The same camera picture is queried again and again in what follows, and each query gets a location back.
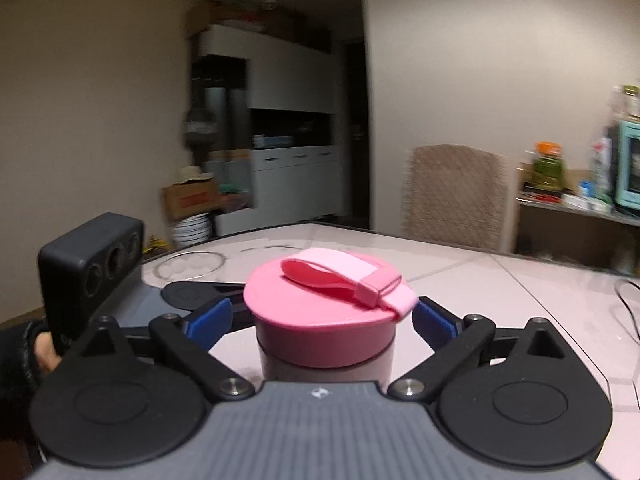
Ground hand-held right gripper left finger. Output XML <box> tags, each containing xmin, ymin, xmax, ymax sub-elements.
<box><xmin>82</xmin><ymin>297</ymin><xmax>256</xmax><ymax>402</ymax></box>

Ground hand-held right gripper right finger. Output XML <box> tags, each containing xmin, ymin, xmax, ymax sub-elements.
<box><xmin>388</xmin><ymin>297</ymin><xmax>567</xmax><ymax>404</ymax></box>

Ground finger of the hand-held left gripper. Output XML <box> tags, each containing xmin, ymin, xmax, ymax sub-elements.
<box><xmin>202</xmin><ymin>281</ymin><xmax>247</xmax><ymax>307</ymax></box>
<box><xmin>212</xmin><ymin>309</ymin><xmax>258</xmax><ymax>349</ymax></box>

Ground pink lidded cup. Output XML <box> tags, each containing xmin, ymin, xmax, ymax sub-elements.
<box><xmin>243</xmin><ymin>247</ymin><xmax>420</xmax><ymax>368</ymax></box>

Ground pale pink bottle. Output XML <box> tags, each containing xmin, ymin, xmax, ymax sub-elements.
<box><xmin>257</xmin><ymin>340</ymin><xmax>396</xmax><ymax>395</ymax></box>

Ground person's left forearm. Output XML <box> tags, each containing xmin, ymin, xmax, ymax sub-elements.
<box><xmin>0</xmin><ymin>319</ymin><xmax>51</xmax><ymax>413</ymax></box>

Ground person's left hand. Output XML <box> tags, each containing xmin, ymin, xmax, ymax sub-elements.
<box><xmin>34</xmin><ymin>332</ymin><xmax>64</xmax><ymax>377</ymax></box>

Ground clear glass bowl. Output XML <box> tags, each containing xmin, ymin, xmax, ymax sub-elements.
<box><xmin>154</xmin><ymin>250</ymin><xmax>227</xmax><ymax>282</ymax></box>

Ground stack of white plates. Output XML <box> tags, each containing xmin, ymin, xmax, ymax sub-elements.
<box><xmin>171</xmin><ymin>214</ymin><xmax>213</xmax><ymax>249</ymax></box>

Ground colourful plastic bags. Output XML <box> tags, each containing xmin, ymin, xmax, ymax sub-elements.
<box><xmin>220</xmin><ymin>182</ymin><xmax>257</xmax><ymax>217</ymax></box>

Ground cardboard box with red label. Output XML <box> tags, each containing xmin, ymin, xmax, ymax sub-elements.
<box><xmin>160</xmin><ymin>180</ymin><xmax>221</xmax><ymax>223</ymax></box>

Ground straw hat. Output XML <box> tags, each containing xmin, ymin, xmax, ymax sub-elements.
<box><xmin>174</xmin><ymin>166</ymin><xmax>215</xmax><ymax>185</ymax></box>

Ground beige quilted chair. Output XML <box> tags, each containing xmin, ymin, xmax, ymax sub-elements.
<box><xmin>402</xmin><ymin>144</ymin><xmax>508</xmax><ymax>253</ymax></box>

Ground wooden side shelf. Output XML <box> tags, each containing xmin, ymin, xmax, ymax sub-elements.
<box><xmin>514</xmin><ymin>162</ymin><xmax>640</xmax><ymax>277</ymax></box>

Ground row of blue boxes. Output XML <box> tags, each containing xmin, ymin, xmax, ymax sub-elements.
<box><xmin>252</xmin><ymin>134</ymin><xmax>297</xmax><ymax>149</ymax></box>

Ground grey hanging bag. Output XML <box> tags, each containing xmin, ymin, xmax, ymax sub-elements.
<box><xmin>182</xmin><ymin>107</ymin><xmax>216</xmax><ymax>149</ymax></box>

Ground green jar with orange lid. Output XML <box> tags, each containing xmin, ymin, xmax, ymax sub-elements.
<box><xmin>531</xmin><ymin>141</ymin><xmax>567</xmax><ymax>192</ymax></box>

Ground flat white box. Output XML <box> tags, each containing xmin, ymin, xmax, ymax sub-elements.
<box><xmin>562</xmin><ymin>192</ymin><xmax>614</xmax><ymax>212</ymax></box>

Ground dark door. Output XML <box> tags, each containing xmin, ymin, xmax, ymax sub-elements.
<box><xmin>344</xmin><ymin>40</ymin><xmax>372</xmax><ymax>231</ymax></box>

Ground white tall cabinet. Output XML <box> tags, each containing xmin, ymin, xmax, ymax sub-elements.
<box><xmin>190</xmin><ymin>25</ymin><xmax>347</xmax><ymax>235</ymax></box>

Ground green and white packet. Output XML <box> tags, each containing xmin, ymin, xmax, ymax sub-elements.
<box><xmin>590</xmin><ymin>137</ymin><xmax>614</xmax><ymax>201</ymax></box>

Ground teal toaster oven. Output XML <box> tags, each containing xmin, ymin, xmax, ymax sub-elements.
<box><xmin>614</xmin><ymin>120</ymin><xmax>640</xmax><ymax>217</ymax></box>

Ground dark brown cardboard box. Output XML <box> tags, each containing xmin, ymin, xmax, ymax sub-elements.
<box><xmin>264</xmin><ymin>7</ymin><xmax>302</xmax><ymax>42</ymax></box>

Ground plain cardboard box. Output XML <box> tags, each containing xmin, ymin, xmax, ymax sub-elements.
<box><xmin>187</xmin><ymin>2</ymin><xmax>217</xmax><ymax>37</ymax></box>

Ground black cable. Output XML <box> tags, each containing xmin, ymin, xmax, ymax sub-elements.
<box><xmin>614</xmin><ymin>277</ymin><xmax>640</xmax><ymax>349</ymax></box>

